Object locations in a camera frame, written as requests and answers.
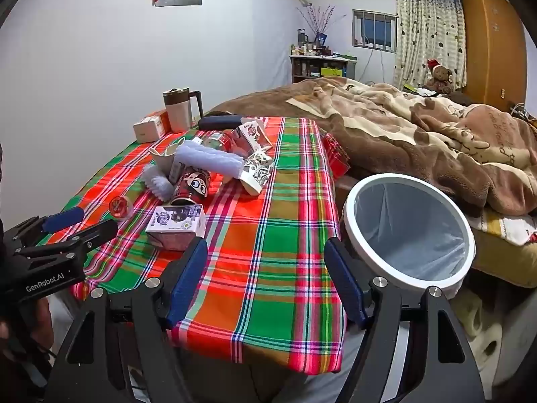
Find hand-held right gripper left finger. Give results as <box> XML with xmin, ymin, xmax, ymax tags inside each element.
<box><xmin>44</xmin><ymin>237</ymin><xmax>209</xmax><ymax>403</ymax></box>

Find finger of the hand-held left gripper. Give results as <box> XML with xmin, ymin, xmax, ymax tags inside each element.
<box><xmin>4</xmin><ymin>207</ymin><xmax>86</xmax><ymax>246</ymax></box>
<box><xmin>14</xmin><ymin>218</ymin><xmax>119</xmax><ymax>261</ymax></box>

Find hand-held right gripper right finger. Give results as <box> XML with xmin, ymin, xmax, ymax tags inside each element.
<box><xmin>324</xmin><ymin>237</ymin><xmax>487</xmax><ymax>403</ymax></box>

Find white round trash bin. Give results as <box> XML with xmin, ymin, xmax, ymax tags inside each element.
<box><xmin>342</xmin><ymin>173</ymin><xmax>477</xmax><ymax>301</ymax></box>

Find purple white milk carton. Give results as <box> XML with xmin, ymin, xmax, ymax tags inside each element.
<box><xmin>145</xmin><ymin>204</ymin><xmax>207</xmax><ymax>252</ymax></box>

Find small spiky white foam net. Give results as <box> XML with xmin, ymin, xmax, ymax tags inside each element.
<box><xmin>143</xmin><ymin>164</ymin><xmax>175</xmax><ymax>200</ymax></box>

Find red cartoon drink can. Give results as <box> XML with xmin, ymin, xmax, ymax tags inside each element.
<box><xmin>170</xmin><ymin>166</ymin><xmax>212</xmax><ymax>206</ymax></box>

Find white leaf print paper cup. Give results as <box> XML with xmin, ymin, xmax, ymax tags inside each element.
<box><xmin>149</xmin><ymin>136</ymin><xmax>185</xmax><ymax>175</ymax></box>

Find white foam fruit net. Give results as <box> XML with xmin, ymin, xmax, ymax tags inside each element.
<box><xmin>174</xmin><ymin>140</ymin><xmax>246</xmax><ymax>179</ymax></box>

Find black white patterned paper cup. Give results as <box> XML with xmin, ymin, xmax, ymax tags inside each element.
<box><xmin>239</xmin><ymin>151</ymin><xmax>275</xmax><ymax>196</ymax></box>

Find clear red label plastic bottle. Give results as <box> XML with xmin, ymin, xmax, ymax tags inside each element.
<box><xmin>201</xmin><ymin>131</ymin><xmax>238</xmax><ymax>152</ymax></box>

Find strawberry milk carton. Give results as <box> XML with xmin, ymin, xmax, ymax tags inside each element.
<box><xmin>233</xmin><ymin>118</ymin><xmax>273</xmax><ymax>152</ymax></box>

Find person's left hand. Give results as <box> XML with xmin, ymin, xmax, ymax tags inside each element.
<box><xmin>0</xmin><ymin>297</ymin><xmax>55</xmax><ymax>351</ymax></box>

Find clear plastic bin liner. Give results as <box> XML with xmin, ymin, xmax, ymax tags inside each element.
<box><xmin>343</xmin><ymin>182</ymin><xmax>473</xmax><ymax>299</ymax></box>

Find red green plaid tablecloth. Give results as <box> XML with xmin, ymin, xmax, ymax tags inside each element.
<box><xmin>36</xmin><ymin>117</ymin><xmax>351</xmax><ymax>375</ymax></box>

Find white orange cardboard box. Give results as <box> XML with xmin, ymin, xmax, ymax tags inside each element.
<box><xmin>133</xmin><ymin>109</ymin><xmax>170</xmax><ymax>143</ymax></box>

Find person's grey trouser leg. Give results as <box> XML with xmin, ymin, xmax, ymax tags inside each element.
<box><xmin>252</xmin><ymin>365</ymin><xmax>361</xmax><ymax>403</ymax></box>

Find cream fuzzy slipper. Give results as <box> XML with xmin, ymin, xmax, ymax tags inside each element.
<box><xmin>453</xmin><ymin>287</ymin><xmax>504</xmax><ymax>370</ymax></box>

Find beige brown lidded mug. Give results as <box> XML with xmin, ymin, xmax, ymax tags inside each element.
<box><xmin>163</xmin><ymin>88</ymin><xmax>204</xmax><ymax>133</ymax></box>

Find brown cream fleece blanket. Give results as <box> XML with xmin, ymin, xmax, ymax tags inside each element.
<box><xmin>210</xmin><ymin>76</ymin><xmax>537</xmax><ymax>219</ymax></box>

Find dark blue glasses case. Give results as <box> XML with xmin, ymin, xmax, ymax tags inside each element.
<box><xmin>198</xmin><ymin>114</ymin><xmax>244</xmax><ymax>132</ymax></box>

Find yellow white bed sheet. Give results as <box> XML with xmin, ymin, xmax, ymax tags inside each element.
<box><xmin>470</xmin><ymin>210</ymin><xmax>537</xmax><ymax>288</ymax></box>

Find white appliance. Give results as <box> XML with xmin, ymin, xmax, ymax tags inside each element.
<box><xmin>495</xmin><ymin>298</ymin><xmax>537</xmax><ymax>387</ymax></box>

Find cluttered white shelf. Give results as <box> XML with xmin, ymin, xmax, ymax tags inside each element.
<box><xmin>289</xmin><ymin>52</ymin><xmax>357</xmax><ymax>85</ymax></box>

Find brown teddy bear red hat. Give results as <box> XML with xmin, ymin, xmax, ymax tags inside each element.
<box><xmin>422</xmin><ymin>59</ymin><xmax>456</xmax><ymax>95</ymax></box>

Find barred window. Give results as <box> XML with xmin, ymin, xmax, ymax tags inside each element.
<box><xmin>351</xmin><ymin>8</ymin><xmax>398</xmax><ymax>53</ymax></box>

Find vase of purple branches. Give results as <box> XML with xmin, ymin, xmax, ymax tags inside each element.
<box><xmin>296</xmin><ymin>4</ymin><xmax>347</xmax><ymax>47</ymax></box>

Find heart print curtain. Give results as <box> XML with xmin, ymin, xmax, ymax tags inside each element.
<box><xmin>393</xmin><ymin>0</ymin><xmax>467</xmax><ymax>89</ymax></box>

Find orange wooden wardrobe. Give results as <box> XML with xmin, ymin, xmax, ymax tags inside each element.
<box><xmin>461</xmin><ymin>0</ymin><xmax>528</xmax><ymax>112</ymax></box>

